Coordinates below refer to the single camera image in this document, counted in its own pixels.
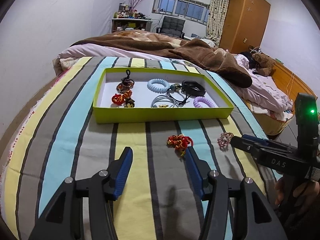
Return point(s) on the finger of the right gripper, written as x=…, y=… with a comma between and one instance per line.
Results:
x=252, y=145
x=265, y=141

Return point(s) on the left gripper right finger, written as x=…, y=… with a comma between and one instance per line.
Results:
x=253, y=217

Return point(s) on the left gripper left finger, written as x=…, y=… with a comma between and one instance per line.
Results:
x=62, y=217

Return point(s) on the red gold bead charm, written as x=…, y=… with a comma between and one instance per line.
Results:
x=180, y=143

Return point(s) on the black smart wristband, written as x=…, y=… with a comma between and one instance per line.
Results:
x=193, y=88

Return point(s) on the person's right hand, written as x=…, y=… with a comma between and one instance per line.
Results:
x=309, y=191

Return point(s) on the pink floral duvet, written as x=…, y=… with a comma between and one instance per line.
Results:
x=262, y=93

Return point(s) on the wooden bed headboard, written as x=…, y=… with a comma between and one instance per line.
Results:
x=289, y=83

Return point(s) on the brown teddy bear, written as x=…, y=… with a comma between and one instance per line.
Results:
x=265, y=64

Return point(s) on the brown fleece blanket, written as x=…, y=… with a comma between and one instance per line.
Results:
x=195, y=51

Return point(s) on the green shallow cardboard box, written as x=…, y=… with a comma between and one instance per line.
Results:
x=127, y=95

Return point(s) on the wooden wardrobe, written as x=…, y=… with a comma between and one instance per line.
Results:
x=244, y=25

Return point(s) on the black office chair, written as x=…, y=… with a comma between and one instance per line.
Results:
x=172, y=27

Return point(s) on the patterned window curtain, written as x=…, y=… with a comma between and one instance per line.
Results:
x=216, y=19

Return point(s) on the barred window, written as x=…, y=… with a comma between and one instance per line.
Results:
x=190, y=9

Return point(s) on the cluttered desk shelf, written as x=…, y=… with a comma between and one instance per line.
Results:
x=128, y=19

